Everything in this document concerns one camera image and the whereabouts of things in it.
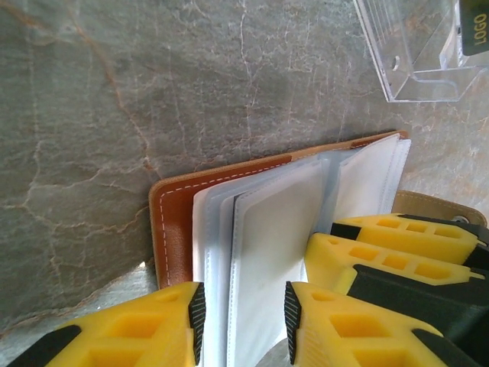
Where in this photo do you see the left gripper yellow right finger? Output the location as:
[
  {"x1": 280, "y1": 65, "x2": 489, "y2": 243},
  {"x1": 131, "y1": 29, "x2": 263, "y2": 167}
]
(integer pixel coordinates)
[{"x1": 283, "y1": 281, "x2": 484, "y2": 367}]

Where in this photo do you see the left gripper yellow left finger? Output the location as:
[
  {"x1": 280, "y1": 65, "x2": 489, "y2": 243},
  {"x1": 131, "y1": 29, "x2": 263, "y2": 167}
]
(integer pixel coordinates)
[{"x1": 5, "y1": 281, "x2": 208, "y2": 367}]

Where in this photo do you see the brown leather card holder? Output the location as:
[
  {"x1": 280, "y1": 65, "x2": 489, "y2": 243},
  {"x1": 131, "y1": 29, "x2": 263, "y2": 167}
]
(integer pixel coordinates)
[{"x1": 147, "y1": 129, "x2": 489, "y2": 367}]

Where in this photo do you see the clear acrylic card stand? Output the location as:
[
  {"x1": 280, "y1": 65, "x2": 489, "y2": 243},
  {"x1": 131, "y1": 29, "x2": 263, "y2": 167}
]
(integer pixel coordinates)
[{"x1": 353, "y1": 0, "x2": 489, "y2": 103}]

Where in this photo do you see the black logo card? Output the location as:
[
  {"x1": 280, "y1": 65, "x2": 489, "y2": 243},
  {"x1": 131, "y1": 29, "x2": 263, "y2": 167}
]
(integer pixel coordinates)
[{"x1": 458, "y1": 0, "x2": 489, "y2": 57}]

